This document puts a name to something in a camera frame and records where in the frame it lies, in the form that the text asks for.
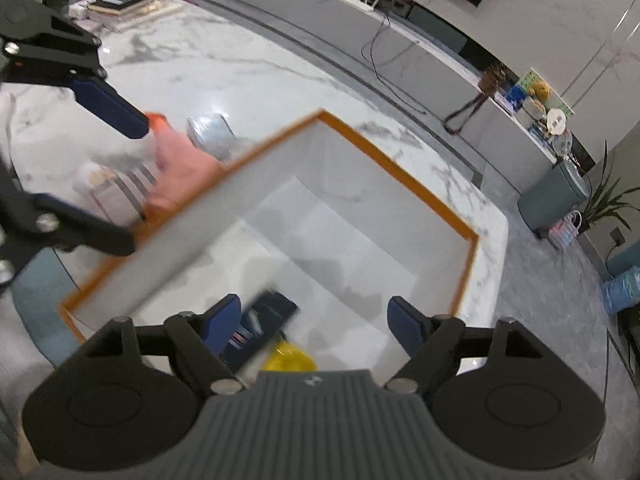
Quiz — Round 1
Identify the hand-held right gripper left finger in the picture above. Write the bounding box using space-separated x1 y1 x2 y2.
82 294 246 396

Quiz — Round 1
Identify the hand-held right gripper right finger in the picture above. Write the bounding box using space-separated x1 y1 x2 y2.
385 296 546 396

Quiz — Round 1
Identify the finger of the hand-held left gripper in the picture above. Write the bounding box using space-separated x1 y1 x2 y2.
0 12 151 140
0 165 137 291

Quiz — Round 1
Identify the dark blue bottle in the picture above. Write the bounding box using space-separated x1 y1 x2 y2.
220 290 301 366

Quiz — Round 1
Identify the yellow tape measure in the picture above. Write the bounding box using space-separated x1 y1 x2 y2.
262 337 318 372

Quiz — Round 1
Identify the orange cardboard box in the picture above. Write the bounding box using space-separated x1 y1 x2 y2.
60 108 481 346

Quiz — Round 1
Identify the pink plastic cup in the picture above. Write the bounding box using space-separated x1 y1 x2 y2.
142 112 226 216

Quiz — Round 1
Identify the shiny box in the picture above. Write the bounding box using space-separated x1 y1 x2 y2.
186 114 256 163

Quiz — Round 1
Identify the plaid case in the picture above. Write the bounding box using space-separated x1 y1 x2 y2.
72 160 161 228

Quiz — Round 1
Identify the blue grey chair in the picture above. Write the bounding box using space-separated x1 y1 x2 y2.
12 250 88 368

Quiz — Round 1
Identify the stack of books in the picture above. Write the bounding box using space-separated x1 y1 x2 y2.
70 0 183 33

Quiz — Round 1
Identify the woven pastel bag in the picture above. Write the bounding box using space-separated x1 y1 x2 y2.
548 210 583 251

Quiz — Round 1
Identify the grey trash can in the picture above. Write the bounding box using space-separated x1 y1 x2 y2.
517 159 591 240

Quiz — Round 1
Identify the blue water jug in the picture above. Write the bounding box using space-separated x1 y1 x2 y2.
600 266 640 317

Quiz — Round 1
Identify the long leaf potted plant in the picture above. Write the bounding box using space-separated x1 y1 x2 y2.
575 140 633 233

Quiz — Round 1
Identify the colourful picture board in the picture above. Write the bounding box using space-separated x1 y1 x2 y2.
515 69 575 116

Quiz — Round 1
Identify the brown camera bag with strap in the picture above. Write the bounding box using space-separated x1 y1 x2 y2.
444 62 511 136

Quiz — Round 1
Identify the black cable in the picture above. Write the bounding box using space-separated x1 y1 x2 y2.
361 10 431 116

